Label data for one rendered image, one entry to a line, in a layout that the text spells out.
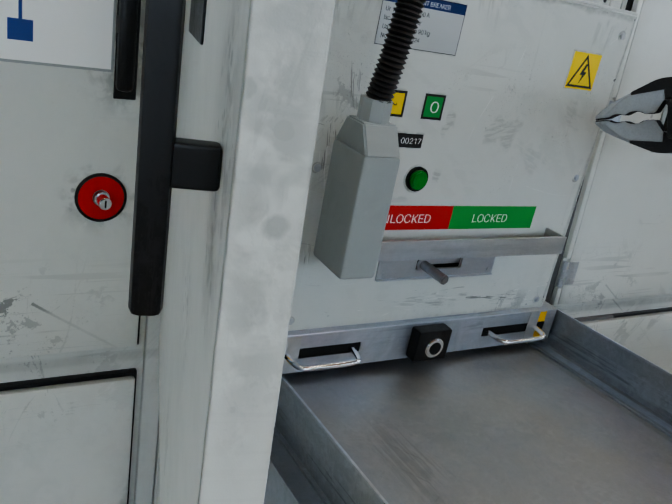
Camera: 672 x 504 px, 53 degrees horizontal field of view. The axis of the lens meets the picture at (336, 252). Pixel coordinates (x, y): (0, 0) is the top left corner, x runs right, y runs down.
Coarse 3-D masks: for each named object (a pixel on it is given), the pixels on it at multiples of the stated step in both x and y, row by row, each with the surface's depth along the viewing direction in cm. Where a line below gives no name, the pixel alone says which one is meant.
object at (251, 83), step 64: (192, 0) 57; (256, 0) 23; (320, 0) 24; (192, 64) 55; (256, 64) 24; (320, 64) 24; (192, 128) 50; (256, 128) 25; (192, 192) 45; (256, 192) 26; (192, 256) 42; (256, 256) 26; (192, 320) 39; (256, 320) 27; (192, 384) 36; (256, 384) 28; (192, 448) 34; (256, 448) 30
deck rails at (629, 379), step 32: (576, 320) 109; (544, 352) 111; (576, 352) 110; (608, 352) 104; (288, 384) 77; (608, 384) 104; (640, 384) 100; (288, 416) 77; (640, 416) 96; (288, 448) 76; (320, 448) 70; (320, 480) 70; (352, 480) 65
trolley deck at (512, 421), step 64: (320, 384) 91; (384, 384) 94; (448, 384) 97; (512, 384) 100; (576, 384) 103; (384, 448) 80; (448, 448) 82; (512, 448) 84; (576, 448) 86; (640, 448) 88
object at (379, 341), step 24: (480, 312) 105; (504, 312) 107; (528, 312) 109; (552, 312) 112; (288, 336) 87; (312, 336) 89; (336, 336) 91; (360, 336) 93; (384, 336) 96; (408, 336) 98; (456, 336) 103; (480, 336) 106; (504, 336) 109; (312, 360) 91; (336, 360) 93; (384, 360) 98
